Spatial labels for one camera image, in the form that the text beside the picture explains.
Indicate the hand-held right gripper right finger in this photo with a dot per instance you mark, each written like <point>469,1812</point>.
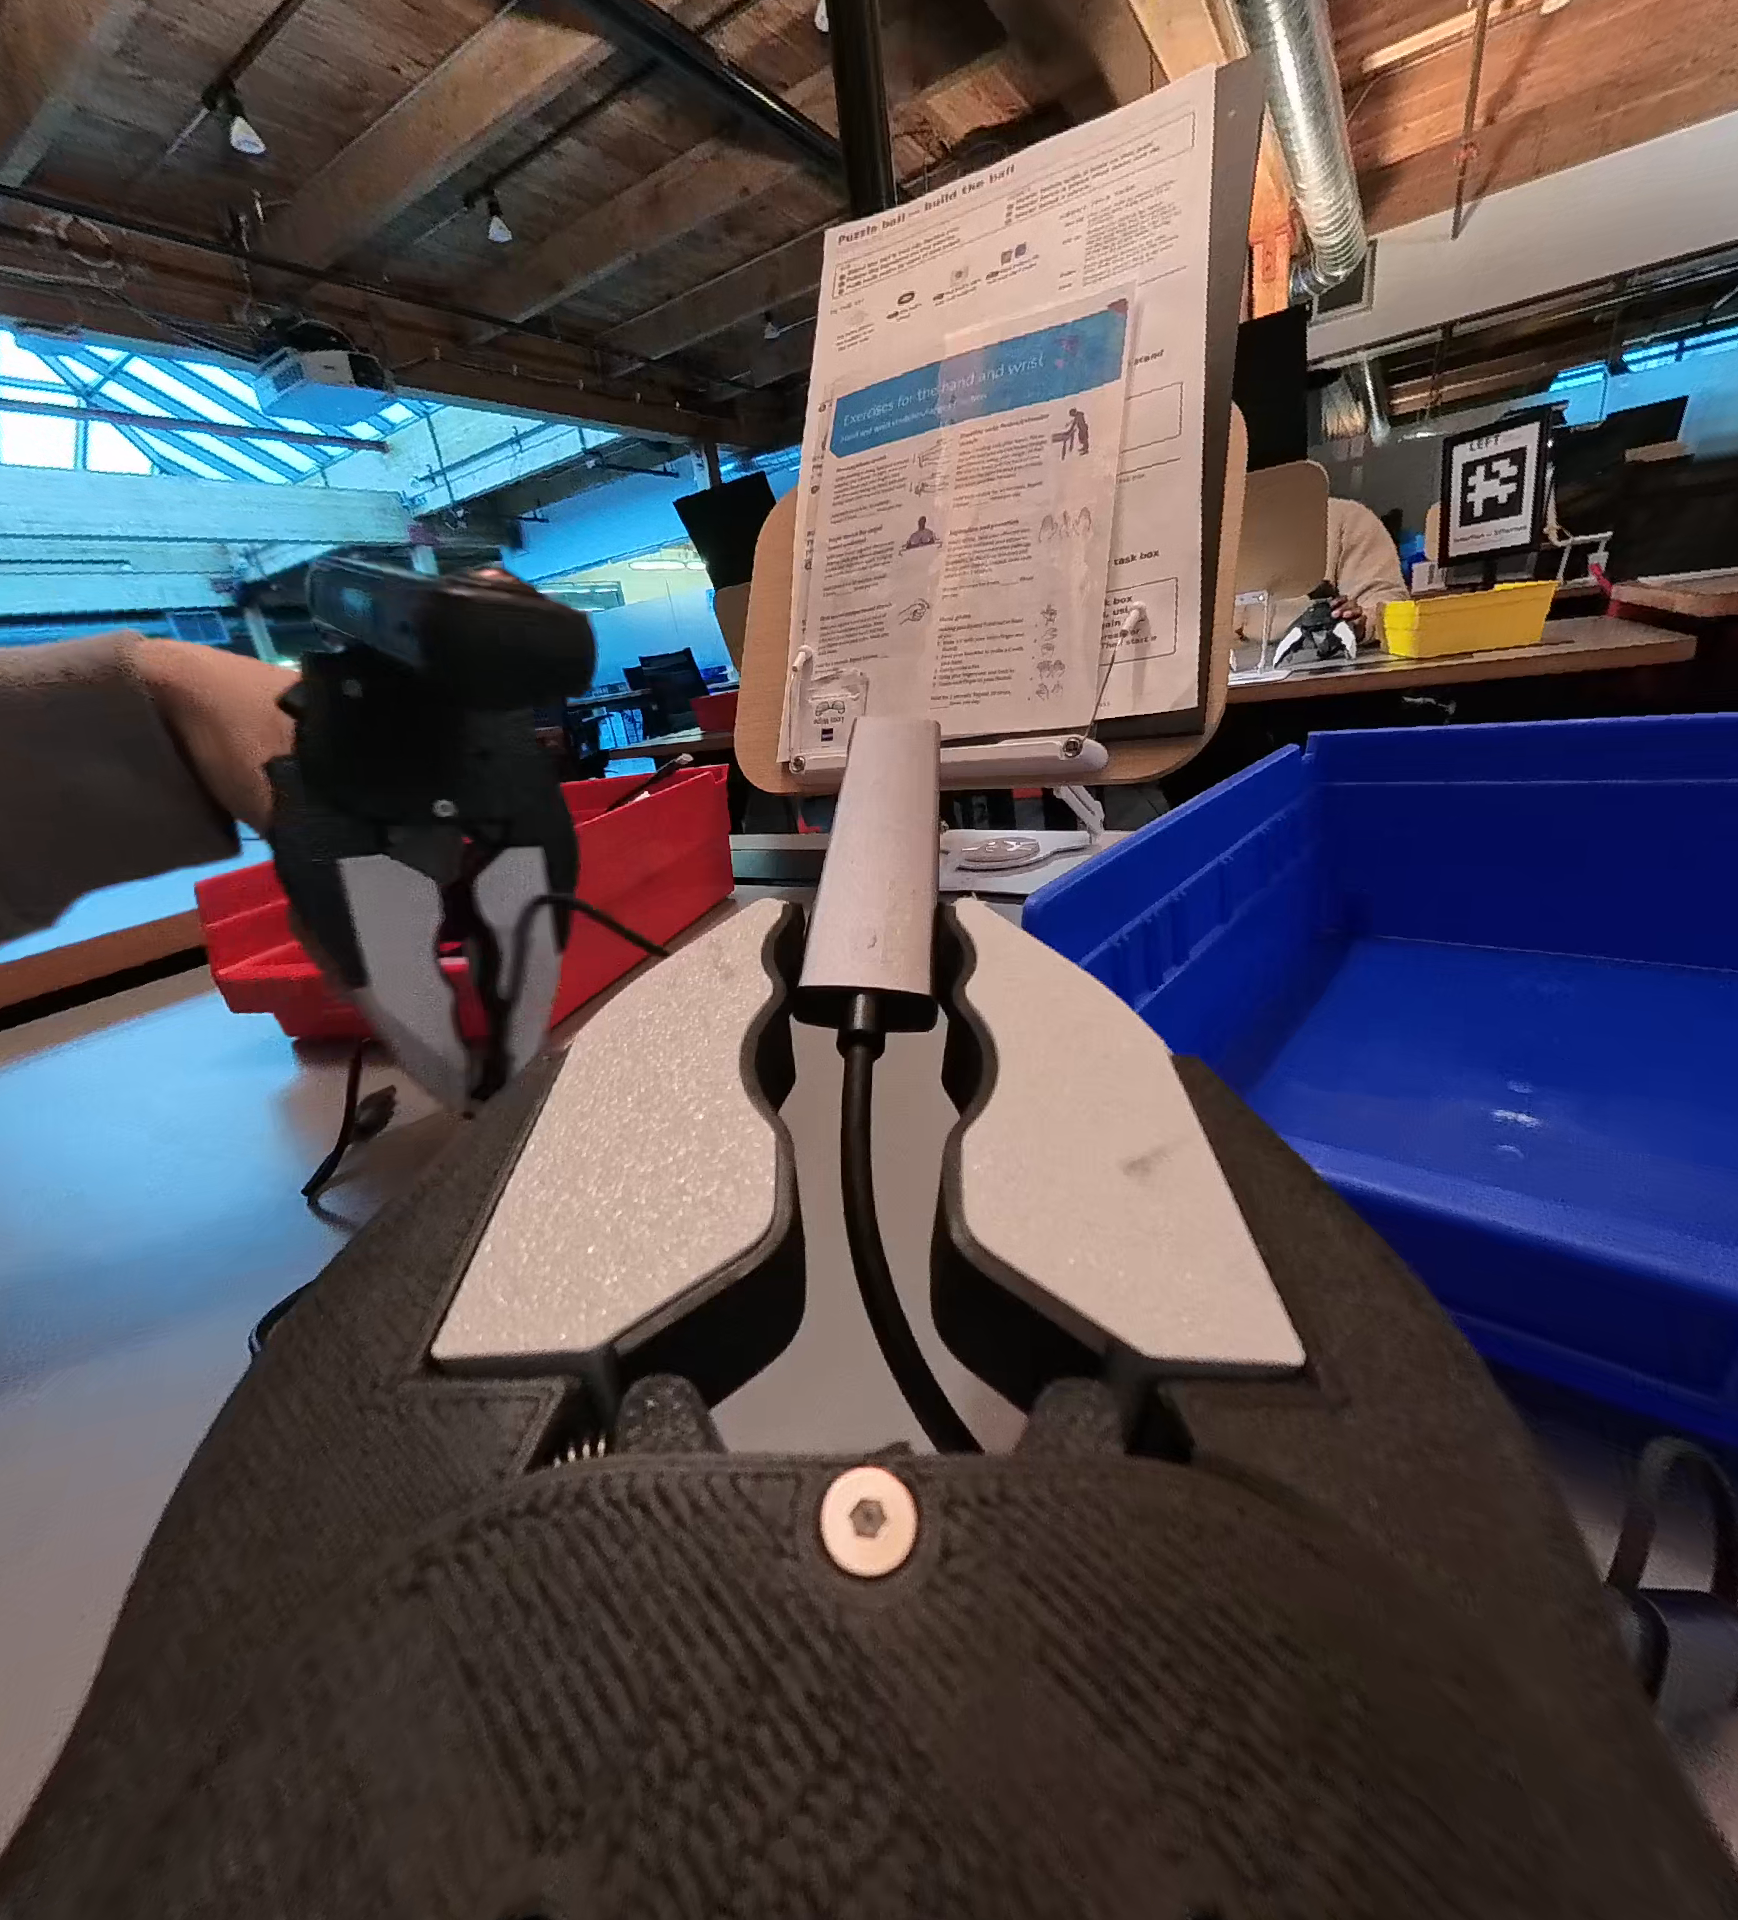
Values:
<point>1109,1186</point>

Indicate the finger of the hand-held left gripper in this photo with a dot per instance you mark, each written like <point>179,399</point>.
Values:
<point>525,929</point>
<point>397,946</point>

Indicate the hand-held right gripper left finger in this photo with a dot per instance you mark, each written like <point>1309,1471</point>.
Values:
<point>630,1171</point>

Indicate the person's left forearm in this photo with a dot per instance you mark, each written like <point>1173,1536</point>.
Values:
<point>15,810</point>

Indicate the grey desk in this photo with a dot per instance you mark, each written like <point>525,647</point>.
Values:
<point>88,1277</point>

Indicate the person's left hand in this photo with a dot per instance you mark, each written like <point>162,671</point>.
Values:
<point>232,719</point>

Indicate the red plastic bin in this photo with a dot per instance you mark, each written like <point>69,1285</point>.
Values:
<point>644,869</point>

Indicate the white ceiling projector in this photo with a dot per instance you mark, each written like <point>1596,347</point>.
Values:
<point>320,388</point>

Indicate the instruction sheets on wooden stand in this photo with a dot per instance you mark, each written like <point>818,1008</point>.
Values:
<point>768,646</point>

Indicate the black monitor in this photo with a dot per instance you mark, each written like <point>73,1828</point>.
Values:
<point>727,526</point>

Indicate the blue plastic bin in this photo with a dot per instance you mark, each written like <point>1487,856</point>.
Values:
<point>1529,1051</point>

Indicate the printed exercise sheet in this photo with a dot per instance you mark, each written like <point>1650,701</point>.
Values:
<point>960,526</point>

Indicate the long wooden table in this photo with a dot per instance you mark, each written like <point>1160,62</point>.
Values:
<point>1484,667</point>

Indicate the yellow plastic bin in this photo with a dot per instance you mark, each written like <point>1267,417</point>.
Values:
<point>1471,623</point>

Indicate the dark grey adapter with loop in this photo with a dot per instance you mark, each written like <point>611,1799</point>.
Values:
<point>1695,1651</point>

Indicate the black pillar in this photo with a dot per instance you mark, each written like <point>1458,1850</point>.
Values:
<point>861,105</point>

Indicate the black and white tag sign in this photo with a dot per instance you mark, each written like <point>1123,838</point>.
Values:
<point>1496,488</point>

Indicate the printed instruction sheet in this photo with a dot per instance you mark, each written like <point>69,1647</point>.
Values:
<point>1153,225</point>

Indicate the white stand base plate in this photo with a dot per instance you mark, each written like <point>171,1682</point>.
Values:
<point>1012,852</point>

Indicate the silver ventilation duct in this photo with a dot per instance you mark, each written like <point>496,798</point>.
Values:
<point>1312,136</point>

